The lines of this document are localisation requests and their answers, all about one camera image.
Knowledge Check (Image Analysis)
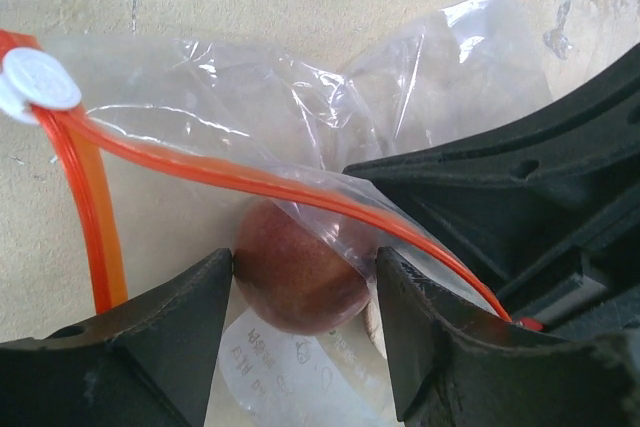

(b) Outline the beige fake mushroom slice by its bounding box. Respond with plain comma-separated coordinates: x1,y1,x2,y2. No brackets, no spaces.
362,297,388,360

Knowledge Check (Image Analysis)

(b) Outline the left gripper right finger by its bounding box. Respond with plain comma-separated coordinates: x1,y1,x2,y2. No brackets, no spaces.
376,248,639,426

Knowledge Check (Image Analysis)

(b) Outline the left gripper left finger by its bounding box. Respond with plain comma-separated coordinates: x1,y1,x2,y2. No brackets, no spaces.
1,249,232,426

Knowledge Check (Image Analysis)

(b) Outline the pink fake mushroom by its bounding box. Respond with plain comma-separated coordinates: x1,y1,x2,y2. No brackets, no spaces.
234,199,371,335

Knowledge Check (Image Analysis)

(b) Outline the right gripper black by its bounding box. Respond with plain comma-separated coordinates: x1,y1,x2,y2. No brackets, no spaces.
346,48,639,330

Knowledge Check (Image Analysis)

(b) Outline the clear bag of mushrooms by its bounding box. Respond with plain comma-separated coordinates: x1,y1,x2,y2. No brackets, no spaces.
1,0,550,426

